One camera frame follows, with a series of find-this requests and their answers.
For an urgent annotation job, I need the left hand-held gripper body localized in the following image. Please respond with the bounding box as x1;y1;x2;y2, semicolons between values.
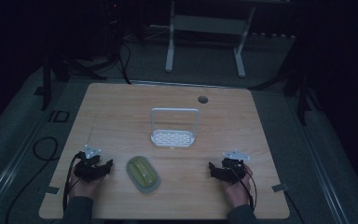
74;144;107;184

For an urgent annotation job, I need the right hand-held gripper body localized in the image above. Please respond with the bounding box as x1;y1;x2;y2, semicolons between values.
214;148;252;185

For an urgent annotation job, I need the person's left hand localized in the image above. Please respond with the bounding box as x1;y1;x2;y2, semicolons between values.
67;170;104;200

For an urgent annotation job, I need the person's right hand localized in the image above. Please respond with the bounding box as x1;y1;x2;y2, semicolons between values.
219;163;255;209

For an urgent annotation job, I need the grey tape piece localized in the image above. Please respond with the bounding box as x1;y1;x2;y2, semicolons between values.
44;185;61;196
271;183;290;193

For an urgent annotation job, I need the black tripod stand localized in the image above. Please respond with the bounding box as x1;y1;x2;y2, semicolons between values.
281;69;323;127
40;54;108;112

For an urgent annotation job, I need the white metal stand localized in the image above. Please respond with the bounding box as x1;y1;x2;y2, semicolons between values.
163;0;257;79

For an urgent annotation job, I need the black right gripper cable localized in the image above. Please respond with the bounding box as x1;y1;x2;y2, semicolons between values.
229;166;259;213

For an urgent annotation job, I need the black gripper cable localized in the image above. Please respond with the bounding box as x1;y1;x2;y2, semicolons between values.
229;166;259;213
62;151;84;216

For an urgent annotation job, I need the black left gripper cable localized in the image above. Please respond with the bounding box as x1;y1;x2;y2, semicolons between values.
62;151;84;216

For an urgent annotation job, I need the black floor cable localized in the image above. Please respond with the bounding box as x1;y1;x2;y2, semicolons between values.
4;135;60;224

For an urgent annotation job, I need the white rack with handle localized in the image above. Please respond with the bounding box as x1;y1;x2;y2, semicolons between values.
149;106;200;149

